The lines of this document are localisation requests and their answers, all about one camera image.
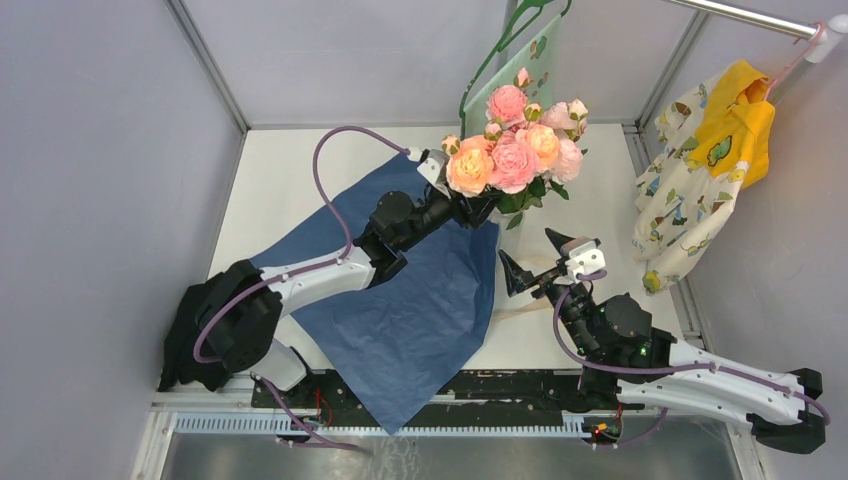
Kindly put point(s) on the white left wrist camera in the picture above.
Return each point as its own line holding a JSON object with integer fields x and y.
{"x": 431, "y": 165}

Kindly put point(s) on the blue wrapping paper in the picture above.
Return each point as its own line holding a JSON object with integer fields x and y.
{"x": 397, "y": 344}

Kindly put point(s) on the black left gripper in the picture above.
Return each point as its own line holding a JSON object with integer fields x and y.
{"x": 475, "y": 209}

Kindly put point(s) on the white ribbed vase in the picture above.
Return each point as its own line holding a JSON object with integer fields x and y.
{"x": 510, "y": 225}

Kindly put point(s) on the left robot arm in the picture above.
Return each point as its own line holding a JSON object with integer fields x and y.
{"x": 237, "y": 320}

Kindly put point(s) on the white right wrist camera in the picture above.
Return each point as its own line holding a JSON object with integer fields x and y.
{"x": 583, "y": 258}

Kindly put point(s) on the separated pink rose stem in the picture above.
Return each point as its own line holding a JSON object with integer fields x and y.
{"x": 510, "y": 107}

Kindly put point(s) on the cream ribbon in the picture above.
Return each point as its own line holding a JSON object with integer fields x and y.
{"x": 511, "y": 307}

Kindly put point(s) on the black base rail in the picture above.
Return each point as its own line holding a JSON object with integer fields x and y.
{"x": 472, "y": 398}

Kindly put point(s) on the metal hanging rod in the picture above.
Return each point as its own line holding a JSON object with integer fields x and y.
{"x": 822, "y": 40}

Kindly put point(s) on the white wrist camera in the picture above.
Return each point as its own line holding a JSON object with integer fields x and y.
{"x": 583, "y": 258}
{"x": 431, "y": 165}

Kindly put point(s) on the pink flower bunch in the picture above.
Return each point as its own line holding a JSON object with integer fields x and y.
{"x": 515, "y": 164}

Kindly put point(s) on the yellow patterned kids garment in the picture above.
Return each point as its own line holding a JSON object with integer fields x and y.
{"x": 714, "y": 143}

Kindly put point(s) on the pink clothes hanger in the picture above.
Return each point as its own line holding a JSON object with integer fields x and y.
{"x": 792, "y": 60}

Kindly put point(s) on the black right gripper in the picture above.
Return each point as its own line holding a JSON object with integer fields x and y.
{"x": 515, "y": 278}

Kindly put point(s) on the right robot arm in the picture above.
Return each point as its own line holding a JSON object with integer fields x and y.
{"x": 624, "y": 358}

